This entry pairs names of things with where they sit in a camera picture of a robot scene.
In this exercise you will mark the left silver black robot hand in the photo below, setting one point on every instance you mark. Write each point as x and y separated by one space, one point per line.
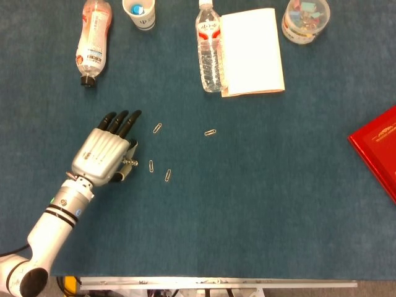
99 154

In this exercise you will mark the silver metal paper clip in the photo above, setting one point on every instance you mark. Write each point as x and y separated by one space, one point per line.
210 132
157 128
151 166
167 175

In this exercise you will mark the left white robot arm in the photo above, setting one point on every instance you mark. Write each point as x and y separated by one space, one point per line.
52 229

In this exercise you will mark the pink label bottle black cap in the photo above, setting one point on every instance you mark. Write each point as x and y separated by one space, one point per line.
92 40

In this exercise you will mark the blue table cloth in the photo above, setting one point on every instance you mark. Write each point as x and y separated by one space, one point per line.
216 216

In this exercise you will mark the yellow plastic part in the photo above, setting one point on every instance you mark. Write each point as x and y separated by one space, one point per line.
70 284

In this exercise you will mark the white paper cup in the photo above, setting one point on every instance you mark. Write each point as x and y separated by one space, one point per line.
145 22

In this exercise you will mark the clear water bottle red label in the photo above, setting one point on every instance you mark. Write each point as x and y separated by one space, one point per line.
208 62

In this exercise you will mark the blue bottle cap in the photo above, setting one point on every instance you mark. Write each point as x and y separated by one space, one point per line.
137 9

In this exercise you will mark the white paper booklet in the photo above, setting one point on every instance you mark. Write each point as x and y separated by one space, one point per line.
252 52

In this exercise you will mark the clear jar of binder clips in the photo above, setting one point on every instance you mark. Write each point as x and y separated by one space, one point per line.
304 24

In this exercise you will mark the red hardcover book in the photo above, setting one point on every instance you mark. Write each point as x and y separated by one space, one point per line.
379 145

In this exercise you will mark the aluminium table edge rail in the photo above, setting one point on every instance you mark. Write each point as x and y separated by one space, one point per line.
216 282

